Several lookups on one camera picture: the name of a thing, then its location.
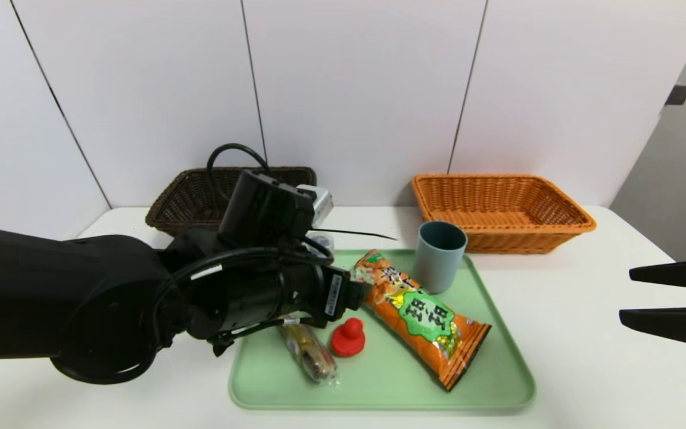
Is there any light green plastic tray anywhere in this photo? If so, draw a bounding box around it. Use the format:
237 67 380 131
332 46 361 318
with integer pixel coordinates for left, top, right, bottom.
229 248 537 411

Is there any orange snack bag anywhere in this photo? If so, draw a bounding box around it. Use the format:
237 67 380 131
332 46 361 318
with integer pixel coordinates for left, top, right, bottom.
352 249 491 391

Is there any clear-wrapped brown snack pack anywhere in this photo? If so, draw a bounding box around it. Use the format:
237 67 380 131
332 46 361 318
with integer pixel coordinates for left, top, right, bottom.
276 319 341 385

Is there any black left wrist camera cable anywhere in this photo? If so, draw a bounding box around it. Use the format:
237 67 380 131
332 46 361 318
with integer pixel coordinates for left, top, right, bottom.
207 142 273 200

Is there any red rubber duck toy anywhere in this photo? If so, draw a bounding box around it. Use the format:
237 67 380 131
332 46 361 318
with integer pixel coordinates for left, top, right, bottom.
330 317 367 358

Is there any blue-grey plastic cup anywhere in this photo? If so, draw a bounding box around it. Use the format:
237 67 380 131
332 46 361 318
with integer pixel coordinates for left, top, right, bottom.
413 221 468 294

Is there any dark brown wicker basket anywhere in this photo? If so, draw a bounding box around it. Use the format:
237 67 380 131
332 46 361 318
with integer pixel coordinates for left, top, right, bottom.
145 166 318 236

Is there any orange wicker basket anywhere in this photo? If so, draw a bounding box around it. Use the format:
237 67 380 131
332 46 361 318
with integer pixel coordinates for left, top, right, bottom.
410 174 597 256

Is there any thin black zip tie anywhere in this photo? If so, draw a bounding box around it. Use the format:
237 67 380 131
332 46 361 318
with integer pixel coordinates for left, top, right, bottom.
312 228 398 241

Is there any clear bottle with grey cap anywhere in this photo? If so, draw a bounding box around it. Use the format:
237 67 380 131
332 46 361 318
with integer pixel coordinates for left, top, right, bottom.
307 231 336 257

